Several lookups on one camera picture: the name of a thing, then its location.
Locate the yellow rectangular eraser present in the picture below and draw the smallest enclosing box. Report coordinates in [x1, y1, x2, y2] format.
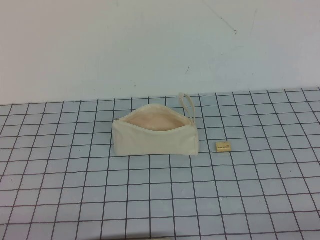
[215, 141, 232, 152]

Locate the blue checked tablecloth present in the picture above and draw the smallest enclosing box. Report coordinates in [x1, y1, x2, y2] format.
[0, 86, 320, 240]

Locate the cream fabric pencil case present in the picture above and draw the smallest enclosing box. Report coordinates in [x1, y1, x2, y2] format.
[111, 92, 200, 157]

